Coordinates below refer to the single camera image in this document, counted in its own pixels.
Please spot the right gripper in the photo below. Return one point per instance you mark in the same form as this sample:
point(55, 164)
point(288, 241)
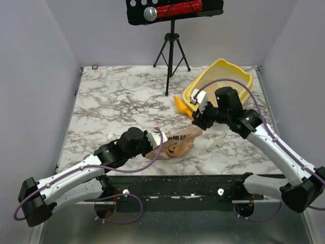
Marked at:
point(199, 121)

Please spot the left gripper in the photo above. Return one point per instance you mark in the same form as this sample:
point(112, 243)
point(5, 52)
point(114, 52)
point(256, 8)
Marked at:
point(149, 147)

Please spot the white bag sealing clip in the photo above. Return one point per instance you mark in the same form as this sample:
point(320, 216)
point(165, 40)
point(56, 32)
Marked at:
point(218, 142)

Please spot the yellow litter scoop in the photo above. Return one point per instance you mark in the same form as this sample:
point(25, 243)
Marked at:
point(182, 108)

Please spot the pink cat litter bag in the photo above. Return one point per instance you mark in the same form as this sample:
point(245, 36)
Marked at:
point(177, 145)

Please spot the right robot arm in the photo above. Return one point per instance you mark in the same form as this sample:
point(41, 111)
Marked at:
point(302, 182)

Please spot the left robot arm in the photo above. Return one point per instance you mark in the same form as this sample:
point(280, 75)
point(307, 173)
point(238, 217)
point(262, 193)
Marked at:
point(87, 180)

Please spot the yellow litter box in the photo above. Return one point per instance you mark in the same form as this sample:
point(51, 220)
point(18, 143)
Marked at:
point(221, 68)

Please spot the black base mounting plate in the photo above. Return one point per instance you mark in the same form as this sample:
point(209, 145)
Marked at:
point(183, 193)

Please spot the black tripod stand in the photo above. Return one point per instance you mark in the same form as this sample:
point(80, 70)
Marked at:
point(171, 38)

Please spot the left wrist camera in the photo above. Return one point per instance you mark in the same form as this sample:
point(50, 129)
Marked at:
point(156, 137)

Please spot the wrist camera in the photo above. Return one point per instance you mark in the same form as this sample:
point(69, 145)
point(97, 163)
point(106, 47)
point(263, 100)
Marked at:
point(156, 137)
point(199, 98)

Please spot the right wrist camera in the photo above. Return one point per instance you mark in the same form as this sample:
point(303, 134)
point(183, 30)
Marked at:
point(199, 98)

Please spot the aluminium rail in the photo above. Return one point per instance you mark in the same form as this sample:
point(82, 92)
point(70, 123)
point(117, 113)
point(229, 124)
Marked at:
point(98, 202)

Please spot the red handled microphone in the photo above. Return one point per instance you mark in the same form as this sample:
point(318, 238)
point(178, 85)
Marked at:
point(153, 13)

